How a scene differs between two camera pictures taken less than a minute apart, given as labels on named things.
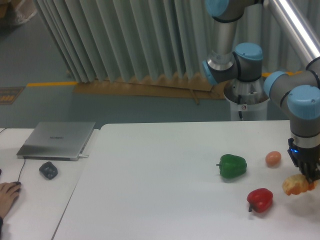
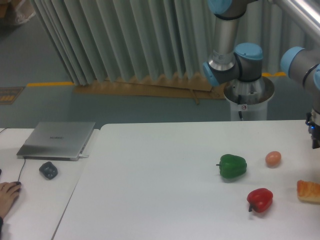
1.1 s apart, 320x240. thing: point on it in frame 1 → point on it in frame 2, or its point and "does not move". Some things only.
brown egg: [273, 158] does not move
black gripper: [307, 160] → [314, 130]
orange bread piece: [297, 184] → [308, 190]
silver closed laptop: [57, 141] does not move
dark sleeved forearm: [1, 223] does not move
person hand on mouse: [8, 194] does not move
